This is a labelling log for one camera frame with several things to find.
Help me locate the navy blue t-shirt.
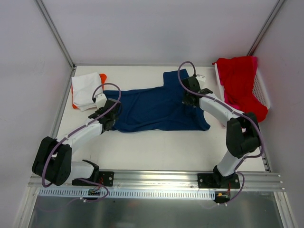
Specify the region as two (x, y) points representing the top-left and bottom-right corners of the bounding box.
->
(104, 69), (210, 133)

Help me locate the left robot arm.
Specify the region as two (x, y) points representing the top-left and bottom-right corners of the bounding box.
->
(32, 98), (121, 187)

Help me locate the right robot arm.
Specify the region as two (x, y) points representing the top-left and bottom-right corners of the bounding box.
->
(180, 76), (261, 188)

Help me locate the folded white t-shirt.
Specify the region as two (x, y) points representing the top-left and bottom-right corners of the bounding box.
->
(71, 72), (105, 112)

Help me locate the folded orange t-shirt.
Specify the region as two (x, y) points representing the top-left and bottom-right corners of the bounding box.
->
(71, 73), (107, 110)

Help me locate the red t-shirt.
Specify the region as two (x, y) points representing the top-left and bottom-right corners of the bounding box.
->
(212, 56), (268, 122)

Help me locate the white perforated plastic basket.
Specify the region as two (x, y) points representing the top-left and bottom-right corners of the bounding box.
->
(214, 63), (271, 110)

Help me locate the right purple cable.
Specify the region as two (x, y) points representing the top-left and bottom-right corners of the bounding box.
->
(178, 61), (263, 171)

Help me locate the purple cable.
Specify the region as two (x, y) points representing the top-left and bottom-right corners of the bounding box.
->
(41, 83), (122, 187)
(178, 61), (263, 171)

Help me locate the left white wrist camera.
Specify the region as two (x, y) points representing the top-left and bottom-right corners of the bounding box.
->
(92, 93), (107, 108)

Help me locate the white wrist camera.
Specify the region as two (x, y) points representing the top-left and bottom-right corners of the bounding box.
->
(92, 93), (107, 108)
(196, 74), (206, 85)

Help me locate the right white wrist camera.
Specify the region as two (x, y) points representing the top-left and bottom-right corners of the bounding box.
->
(196, 74), (206, 85)

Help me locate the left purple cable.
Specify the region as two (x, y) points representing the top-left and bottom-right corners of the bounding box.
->
(41, 83), (122, 187)

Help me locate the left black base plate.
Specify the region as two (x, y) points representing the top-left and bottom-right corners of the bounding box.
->
(72, 170), (114, 187)

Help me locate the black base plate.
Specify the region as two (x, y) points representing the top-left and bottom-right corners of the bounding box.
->
(197, 173), (240, 189)
(72, 170), (114, 187)

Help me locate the aluminium mounting rail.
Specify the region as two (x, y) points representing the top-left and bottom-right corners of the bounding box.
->
(28, 167), (285, 190)

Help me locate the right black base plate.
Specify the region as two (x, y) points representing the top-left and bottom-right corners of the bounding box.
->
(197, 173), (240, 189)

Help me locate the white slotted cable duct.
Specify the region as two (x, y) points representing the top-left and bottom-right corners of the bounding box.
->
(38, 188), (216, 200)

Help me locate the right aluminium frame post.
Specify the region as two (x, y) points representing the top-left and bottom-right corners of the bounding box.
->
(247, 0), (286, 56)

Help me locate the aluminium frame post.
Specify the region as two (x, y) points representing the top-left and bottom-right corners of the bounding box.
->
(34, 0), (75, 69)
(247, 0), (286, 56)

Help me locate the left aluminium frame post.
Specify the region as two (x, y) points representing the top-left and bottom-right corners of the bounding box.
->
(34, 0), (75, 69)

